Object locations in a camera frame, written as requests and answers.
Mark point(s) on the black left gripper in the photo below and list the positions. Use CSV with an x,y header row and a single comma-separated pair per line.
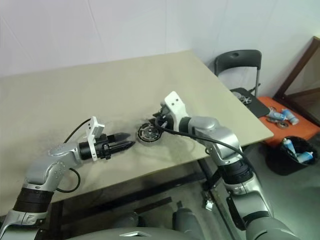
x,y
103,147

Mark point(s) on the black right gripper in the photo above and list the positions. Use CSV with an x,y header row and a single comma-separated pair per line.
x,y
167,120

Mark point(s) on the black spoked rotor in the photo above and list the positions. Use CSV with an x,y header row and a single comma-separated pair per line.
x,y
147,132

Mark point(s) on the round copper-wound motor housing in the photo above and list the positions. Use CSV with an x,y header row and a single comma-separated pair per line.
x,y
140,138

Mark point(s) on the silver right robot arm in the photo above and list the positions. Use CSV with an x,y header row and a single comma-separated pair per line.
x,y
225,145

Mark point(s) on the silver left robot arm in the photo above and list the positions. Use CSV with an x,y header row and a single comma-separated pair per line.
x,y
42,167

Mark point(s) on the spoked metal wheel part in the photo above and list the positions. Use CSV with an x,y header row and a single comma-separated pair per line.
x,y
242,98

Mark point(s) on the long black tape strip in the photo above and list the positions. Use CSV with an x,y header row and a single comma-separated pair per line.
x,y
152,205

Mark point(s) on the dark rounded shape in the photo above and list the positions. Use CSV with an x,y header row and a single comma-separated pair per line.
x,y
127,218
186,220

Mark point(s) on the short black tape strip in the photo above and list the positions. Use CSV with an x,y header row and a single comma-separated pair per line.
x,y
179,204

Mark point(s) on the grey robot torso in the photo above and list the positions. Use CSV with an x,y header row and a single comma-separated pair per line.
x,y
150,230

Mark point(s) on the white floor latch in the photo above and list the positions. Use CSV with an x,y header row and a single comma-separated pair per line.
x,y
208,201

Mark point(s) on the dark grey folding chair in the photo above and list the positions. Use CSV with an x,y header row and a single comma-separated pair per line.
x,y
237,58

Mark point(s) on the blue white tube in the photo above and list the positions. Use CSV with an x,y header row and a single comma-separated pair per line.
x,y
276,115
305,157
288,147
290,116

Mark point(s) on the black waste bin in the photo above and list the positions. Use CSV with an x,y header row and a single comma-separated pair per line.
x,y
277,165

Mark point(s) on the orange mat with parts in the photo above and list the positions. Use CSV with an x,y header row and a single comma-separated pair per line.
x,y
300,132

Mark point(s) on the dark framed cabinet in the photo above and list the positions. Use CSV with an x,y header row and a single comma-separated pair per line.
x,y
297,75

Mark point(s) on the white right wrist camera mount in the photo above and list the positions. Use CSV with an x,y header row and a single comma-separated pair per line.
x,y
176,105

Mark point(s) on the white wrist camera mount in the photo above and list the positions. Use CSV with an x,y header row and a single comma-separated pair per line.
x,y
176,105
95,130

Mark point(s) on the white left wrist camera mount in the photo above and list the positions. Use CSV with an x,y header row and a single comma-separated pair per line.
x,y
95,130

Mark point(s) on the black table frame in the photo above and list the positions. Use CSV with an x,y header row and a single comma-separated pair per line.
x,y
140,185

